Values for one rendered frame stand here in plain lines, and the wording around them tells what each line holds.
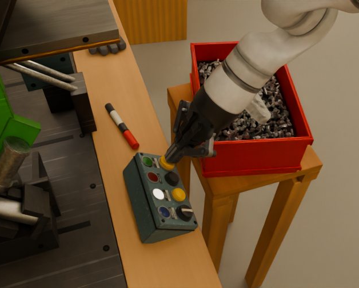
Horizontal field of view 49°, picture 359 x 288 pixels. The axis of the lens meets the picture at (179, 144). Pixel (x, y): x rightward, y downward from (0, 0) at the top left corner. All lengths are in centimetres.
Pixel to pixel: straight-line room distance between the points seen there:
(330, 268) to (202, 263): 111
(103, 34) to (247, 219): 123
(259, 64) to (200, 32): 203
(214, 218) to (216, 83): 43
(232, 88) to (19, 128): 30
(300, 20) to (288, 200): 57
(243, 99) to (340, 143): 151
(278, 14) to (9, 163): 40
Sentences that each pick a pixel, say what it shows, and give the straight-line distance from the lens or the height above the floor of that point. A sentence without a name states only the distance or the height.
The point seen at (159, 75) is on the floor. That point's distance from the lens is 227.
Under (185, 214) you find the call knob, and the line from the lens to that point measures 65.
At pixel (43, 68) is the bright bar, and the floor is 105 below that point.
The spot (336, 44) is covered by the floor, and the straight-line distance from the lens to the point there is 266.
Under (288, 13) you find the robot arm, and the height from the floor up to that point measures 123.
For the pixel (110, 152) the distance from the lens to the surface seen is 78.
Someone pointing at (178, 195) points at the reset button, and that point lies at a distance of 66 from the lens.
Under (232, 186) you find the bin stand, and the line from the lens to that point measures 85.
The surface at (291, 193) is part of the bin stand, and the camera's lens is 99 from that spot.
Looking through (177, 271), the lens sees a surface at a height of 90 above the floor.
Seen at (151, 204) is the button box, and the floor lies 95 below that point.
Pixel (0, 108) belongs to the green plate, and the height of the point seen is 113.
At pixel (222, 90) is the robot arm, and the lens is 59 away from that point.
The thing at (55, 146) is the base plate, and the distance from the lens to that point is 81.
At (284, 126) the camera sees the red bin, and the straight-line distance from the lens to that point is 86.
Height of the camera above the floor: 151
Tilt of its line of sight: 52 degrees down
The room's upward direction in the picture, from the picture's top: straight up
